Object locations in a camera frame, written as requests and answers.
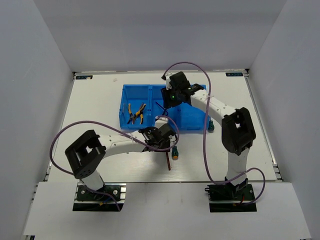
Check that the green orange-tipped screwdriver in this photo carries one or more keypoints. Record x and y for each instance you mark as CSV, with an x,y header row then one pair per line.
x,y
174,153

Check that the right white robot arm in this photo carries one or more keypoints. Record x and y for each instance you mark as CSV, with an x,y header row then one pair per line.
x,y
237,129

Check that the orange-handled small pliers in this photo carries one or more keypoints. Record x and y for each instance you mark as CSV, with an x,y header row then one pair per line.
x,y
131,115

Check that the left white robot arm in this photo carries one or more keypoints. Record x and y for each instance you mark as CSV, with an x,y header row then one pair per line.
x,y
85,154

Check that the corner logo sticker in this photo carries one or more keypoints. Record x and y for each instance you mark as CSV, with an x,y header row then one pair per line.
x,y
234,74
83,77

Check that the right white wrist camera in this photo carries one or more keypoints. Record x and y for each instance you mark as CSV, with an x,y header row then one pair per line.
x,y
166,78

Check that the dark hex key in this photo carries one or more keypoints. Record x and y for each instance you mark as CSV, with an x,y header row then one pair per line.
x,y
165,112

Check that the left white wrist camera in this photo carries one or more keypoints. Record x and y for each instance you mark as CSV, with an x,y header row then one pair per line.
x,y
161,122

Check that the small green stubby screwdriver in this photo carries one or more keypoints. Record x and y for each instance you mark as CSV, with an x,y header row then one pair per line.
x,y
211,126

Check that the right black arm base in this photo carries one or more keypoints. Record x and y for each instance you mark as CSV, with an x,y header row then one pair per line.
x,y
222,200

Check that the yellow-handled needle-nose pliers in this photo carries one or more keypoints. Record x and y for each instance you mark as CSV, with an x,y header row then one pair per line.
x,y
140,114

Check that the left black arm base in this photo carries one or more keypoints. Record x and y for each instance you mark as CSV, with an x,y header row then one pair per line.
x,y
87,201

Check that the large hex key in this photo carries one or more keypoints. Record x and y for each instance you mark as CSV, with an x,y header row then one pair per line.
x,y
168,161

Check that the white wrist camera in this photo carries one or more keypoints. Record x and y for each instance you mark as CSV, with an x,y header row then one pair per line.
x,y
161,122
166,78

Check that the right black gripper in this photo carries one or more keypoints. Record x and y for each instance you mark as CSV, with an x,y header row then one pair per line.
x,y
168,102

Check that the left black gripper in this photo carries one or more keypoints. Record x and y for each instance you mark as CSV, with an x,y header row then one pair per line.
x,y
167,145

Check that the left corner logo sticker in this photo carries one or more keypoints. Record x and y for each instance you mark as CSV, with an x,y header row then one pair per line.
x,y
83,77

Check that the right corner logo sticker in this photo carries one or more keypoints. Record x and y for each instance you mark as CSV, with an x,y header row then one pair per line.
x,y
234,74

